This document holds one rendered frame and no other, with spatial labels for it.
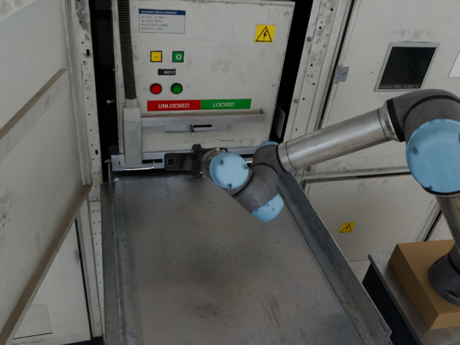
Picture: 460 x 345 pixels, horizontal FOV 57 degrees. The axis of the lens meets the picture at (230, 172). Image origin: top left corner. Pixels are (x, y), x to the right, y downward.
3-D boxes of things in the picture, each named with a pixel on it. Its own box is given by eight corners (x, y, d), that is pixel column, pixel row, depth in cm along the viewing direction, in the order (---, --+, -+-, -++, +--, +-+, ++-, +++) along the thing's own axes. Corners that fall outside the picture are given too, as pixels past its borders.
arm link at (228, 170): (235, 199, 90) (207, 174, 87) (222, 192, 100) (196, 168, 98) (259, 171, 90) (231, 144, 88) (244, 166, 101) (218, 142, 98)
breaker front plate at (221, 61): (267, 150, 144) (295, 5, 117) (120, 158, 131) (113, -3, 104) (265, 148, 145) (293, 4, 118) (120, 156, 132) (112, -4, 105)
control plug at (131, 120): (142, 165, 123) (142, 111, 112) (124, 165, 121) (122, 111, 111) (139, 150, 129) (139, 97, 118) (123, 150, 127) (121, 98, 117)
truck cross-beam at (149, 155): (272, 161, 148) (276, 146, 144) (111, 171, 133) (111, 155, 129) (267, 153, 151) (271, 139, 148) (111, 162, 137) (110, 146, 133)
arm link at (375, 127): (450, 61, 86) (247, 139, 110) (459, 85, 78) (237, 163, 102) (466, 107, 91) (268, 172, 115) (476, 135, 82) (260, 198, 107)
